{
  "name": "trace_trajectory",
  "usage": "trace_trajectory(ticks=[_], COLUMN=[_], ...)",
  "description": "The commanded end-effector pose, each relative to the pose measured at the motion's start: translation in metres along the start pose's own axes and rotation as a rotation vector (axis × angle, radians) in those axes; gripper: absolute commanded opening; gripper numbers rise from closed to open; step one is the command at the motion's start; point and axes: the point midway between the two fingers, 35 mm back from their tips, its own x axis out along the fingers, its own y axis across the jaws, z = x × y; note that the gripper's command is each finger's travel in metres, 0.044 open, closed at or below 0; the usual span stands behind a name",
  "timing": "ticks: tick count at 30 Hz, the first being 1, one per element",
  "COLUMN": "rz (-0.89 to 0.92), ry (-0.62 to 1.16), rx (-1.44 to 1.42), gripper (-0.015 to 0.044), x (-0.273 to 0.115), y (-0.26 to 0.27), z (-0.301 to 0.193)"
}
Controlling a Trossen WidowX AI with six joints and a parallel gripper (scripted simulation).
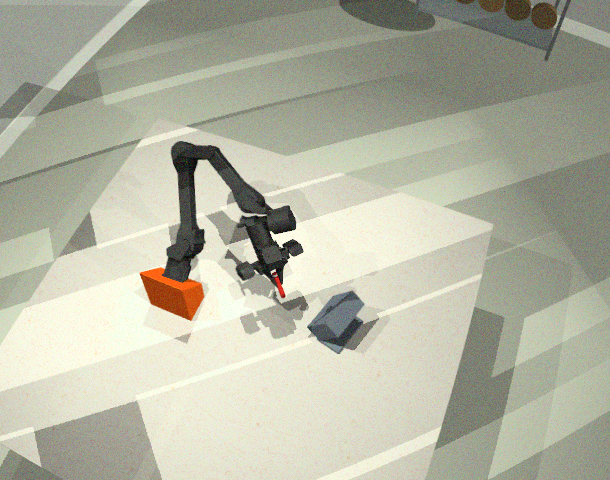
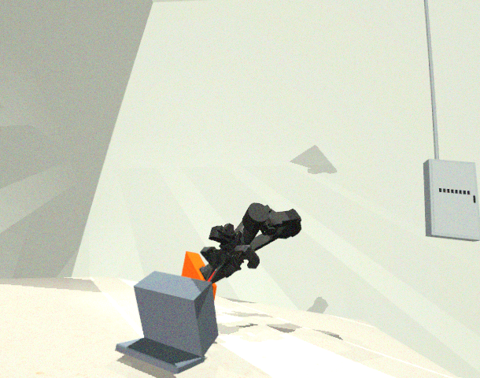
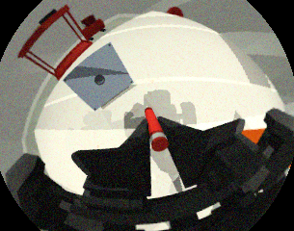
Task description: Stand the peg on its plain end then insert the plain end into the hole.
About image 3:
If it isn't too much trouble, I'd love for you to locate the red peg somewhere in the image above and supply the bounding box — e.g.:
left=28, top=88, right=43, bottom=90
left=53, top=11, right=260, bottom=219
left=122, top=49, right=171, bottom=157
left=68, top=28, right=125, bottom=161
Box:
left=146, top=108, right=169, bottom=151

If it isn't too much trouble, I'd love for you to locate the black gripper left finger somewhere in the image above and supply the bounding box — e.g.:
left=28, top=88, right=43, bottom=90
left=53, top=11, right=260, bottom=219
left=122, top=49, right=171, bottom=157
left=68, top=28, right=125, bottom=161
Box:
left=70, top=119, right=151, bottom=197

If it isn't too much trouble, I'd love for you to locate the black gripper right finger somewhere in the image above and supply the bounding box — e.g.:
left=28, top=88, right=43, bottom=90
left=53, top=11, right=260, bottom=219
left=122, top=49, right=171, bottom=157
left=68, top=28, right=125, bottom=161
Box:
left=157, top=116, right=246, bottom=189

